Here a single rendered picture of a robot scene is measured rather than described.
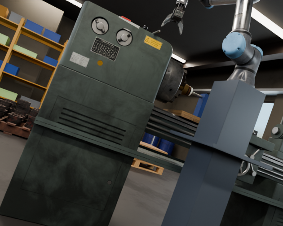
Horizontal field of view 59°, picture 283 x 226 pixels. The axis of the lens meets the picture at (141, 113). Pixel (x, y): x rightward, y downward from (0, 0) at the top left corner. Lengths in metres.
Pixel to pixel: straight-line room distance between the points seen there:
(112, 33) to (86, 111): 0.47
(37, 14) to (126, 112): 5.82
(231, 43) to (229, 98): 0.28
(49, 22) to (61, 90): 5.67
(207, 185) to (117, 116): 0.62
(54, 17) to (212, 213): 6.36
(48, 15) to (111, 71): 5.71
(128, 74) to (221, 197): 0.84
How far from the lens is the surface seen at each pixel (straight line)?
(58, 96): 1.44
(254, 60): 1.47
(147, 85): 1.50
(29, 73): 6.86
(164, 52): 1.57
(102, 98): 1.45
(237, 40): 1.37
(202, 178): 1.30
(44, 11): 7.12
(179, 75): 1.70
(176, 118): 1.67
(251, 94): 1.40
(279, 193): 2.17
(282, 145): 2.33
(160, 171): 4.80
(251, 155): 1.87
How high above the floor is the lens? 0.70
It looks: 3 degrees up
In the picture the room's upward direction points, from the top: 21 degrees clockwise
